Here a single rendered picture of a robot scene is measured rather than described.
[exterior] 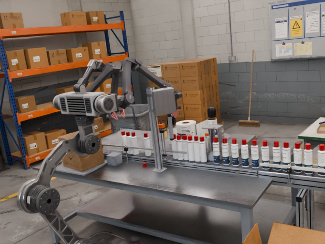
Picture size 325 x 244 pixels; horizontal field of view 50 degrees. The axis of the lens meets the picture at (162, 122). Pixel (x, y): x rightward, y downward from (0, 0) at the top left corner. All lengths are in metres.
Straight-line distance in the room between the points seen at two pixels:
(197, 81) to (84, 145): 3.87
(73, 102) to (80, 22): 4.44
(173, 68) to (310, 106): 2.62
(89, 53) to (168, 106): 4.65
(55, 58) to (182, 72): 2.28
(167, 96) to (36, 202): 1.18
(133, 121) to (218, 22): 3.22
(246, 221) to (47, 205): 1.29
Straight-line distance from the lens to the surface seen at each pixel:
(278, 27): 6.94
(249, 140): 3.26
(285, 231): 1.48
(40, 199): 2.48
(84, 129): 2.69
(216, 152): 2.68
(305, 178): 2.49
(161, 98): 2.66
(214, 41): 7.68
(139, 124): 5.32
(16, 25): 6.28
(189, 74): 6.31
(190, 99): 6.38
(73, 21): 6.92
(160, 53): 8.55
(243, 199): 2.29
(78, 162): 3.03
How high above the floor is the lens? 1.85
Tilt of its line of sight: 13 degrees down
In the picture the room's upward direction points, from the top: 7 degrees counter-clockwise
